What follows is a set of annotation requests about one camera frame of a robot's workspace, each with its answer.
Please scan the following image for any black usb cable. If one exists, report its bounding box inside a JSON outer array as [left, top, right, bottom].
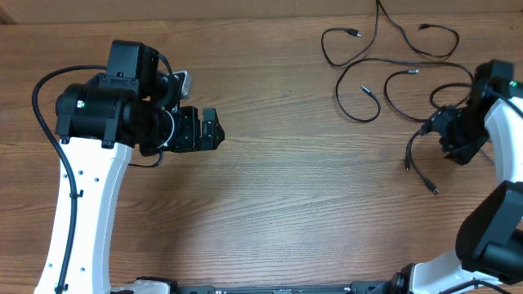
[[404, 128, 495, 196]]

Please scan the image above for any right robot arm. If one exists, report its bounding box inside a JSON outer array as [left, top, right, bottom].
[[361, 60, 522, 293]]

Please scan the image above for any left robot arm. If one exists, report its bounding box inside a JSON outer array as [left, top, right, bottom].
[[36, 40, 225, 293]]

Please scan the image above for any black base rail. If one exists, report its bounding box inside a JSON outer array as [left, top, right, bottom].
[[110, 273, 409, 294]]

